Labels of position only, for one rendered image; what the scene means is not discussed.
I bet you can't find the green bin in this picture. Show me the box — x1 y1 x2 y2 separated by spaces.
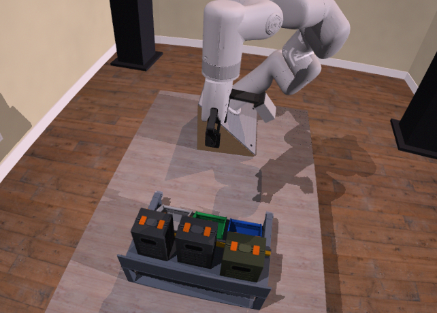
193 211 227 240

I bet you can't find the orange flat bar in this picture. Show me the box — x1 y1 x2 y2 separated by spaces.
216 242 271 256

